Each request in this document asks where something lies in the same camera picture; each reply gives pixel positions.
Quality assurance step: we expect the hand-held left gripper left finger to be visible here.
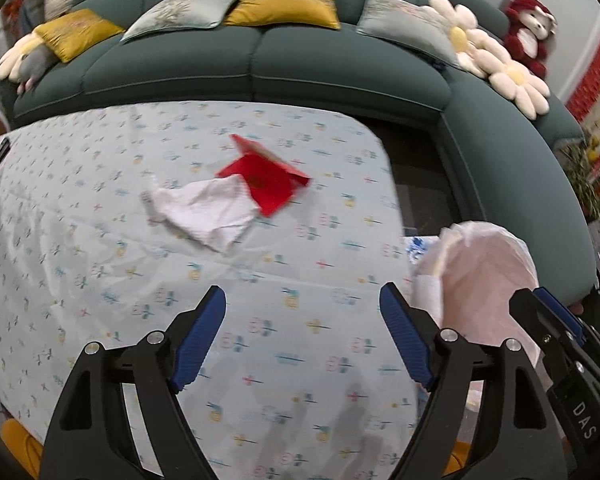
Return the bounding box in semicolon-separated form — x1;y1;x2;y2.
40;285;228;480

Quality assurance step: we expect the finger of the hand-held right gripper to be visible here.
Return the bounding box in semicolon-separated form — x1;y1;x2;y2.
532;286;600;356
509;287;563;391

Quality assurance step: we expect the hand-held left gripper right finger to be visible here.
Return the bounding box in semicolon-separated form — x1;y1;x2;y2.
379;282;568;480

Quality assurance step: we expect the waste bin with white liner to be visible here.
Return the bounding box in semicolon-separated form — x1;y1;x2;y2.
410;220;540;361

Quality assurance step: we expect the white tissue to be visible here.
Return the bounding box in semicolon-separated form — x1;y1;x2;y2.
141;174;258;253

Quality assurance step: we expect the red cardboard box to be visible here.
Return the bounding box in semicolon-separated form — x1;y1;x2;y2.
215;134;312;218

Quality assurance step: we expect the floral print tablecloth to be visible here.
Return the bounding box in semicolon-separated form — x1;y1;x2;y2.
0;101;431;480

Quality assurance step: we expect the yellow slipper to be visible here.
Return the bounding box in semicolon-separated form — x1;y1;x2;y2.
0;417;46;480
445;440;476;476

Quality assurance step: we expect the green potted plant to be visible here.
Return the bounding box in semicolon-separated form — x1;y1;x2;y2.
562;145;600;221

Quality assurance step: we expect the white flower cushion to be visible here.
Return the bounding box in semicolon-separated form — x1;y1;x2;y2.
427;0;511;78
485;55;551;121

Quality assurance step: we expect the green sectional sofa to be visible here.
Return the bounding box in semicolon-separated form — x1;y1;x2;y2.
0;0;600;301

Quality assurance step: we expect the red and white plush bear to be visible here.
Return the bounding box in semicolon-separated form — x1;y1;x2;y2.
502;0;558;81

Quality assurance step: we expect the grey-blue embroidered cushion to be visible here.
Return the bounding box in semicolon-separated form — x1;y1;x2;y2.
120;0;243;43
356;0;461;68

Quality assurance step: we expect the grey plush toy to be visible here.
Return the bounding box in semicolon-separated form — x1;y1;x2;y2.
17;42;56;93

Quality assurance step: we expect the small yellow embroidered cushion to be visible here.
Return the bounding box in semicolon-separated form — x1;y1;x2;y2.
34;8;126;64

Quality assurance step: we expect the cream flower cushion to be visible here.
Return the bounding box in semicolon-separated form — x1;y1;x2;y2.
0;30;46;81

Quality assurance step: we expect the large yellow embroidered cushion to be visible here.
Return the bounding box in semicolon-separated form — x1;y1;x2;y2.
223;0;342;31

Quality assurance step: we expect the red wall decoration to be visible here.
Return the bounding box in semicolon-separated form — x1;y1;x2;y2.
565;35;600;121

